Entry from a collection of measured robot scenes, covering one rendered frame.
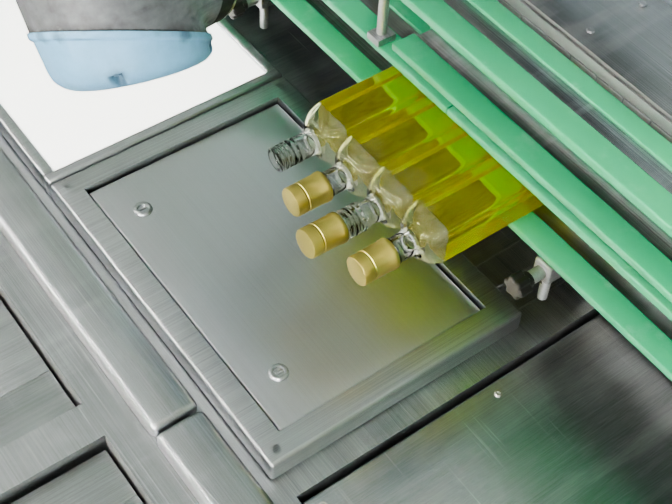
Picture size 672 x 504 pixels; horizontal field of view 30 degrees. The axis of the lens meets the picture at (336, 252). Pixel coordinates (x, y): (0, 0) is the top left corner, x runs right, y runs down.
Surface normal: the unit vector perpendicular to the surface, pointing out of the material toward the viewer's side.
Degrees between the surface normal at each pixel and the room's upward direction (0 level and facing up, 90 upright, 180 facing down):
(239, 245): 90
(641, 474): 89
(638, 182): 90
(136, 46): 77
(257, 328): 90
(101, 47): 57
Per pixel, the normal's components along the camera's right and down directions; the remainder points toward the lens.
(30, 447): 0.04, -0.63
